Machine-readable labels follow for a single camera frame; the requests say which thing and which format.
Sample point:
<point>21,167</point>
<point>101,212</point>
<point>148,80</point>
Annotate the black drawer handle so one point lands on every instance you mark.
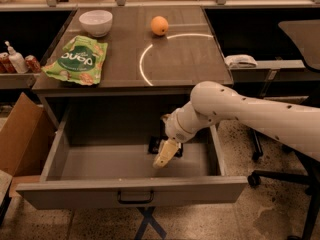
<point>135,198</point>

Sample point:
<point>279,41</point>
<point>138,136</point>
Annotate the orange fruit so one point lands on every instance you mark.
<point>159,25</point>

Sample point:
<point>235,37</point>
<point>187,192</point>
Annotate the open grey top drawer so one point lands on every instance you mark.
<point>101,147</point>

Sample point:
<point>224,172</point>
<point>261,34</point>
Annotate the black rxbar chocolate bar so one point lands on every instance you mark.
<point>154,145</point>

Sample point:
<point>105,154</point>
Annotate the black office chair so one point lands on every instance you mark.
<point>305,35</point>

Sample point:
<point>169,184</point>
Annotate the grey cabinet counter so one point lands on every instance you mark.
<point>140,62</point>

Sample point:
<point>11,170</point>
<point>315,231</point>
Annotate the red soda can left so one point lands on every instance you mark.
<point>5,64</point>

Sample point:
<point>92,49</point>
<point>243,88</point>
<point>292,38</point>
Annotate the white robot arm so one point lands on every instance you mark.
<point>211,103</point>

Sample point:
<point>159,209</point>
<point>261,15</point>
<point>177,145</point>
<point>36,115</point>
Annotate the white pump bottle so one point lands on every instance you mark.
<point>16,59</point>

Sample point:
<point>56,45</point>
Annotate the brown cardboard box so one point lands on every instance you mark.
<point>25,141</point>

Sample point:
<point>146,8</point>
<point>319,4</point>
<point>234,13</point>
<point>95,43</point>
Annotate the folded white cloth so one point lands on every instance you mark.
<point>240,61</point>

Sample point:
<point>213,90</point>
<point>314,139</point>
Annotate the grey left side shelf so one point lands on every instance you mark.
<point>17,81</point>

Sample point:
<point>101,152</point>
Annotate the white bowl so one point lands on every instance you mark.
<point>96,22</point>

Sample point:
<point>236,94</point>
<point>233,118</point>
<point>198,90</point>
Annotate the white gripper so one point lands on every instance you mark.
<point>174,126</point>

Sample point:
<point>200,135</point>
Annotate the green snack bag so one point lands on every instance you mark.
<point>81,62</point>

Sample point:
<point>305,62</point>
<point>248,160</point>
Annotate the red soda can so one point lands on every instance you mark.
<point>33,64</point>
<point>5,64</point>

